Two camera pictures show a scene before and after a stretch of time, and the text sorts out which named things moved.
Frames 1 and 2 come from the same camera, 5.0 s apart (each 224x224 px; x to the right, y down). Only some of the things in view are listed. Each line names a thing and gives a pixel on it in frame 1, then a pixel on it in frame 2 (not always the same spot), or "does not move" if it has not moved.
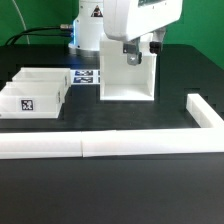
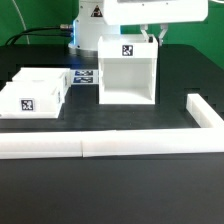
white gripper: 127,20 → 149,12
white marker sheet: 85,76 does not move
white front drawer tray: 31,100 does not move
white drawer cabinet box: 120,81 does not move
